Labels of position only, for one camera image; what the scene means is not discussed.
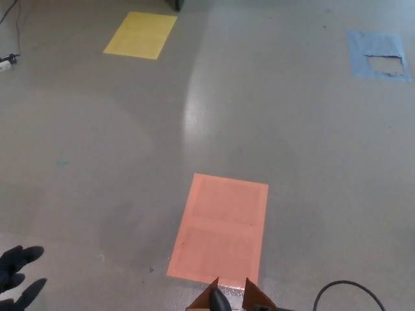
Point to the orange floor sheet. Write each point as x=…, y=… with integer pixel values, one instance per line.
x=223, y=223

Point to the brown cardboard box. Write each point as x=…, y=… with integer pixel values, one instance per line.
x=253, y=293

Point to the yellow floor sheet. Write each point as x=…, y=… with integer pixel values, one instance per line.
x=141, y=34

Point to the dark furniture base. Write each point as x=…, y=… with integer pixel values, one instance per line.
x=176, y=4

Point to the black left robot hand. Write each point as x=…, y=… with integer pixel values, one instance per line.
x=16, y=262

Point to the torn blue floor sheet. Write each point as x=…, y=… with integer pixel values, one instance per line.
x=369, y=42

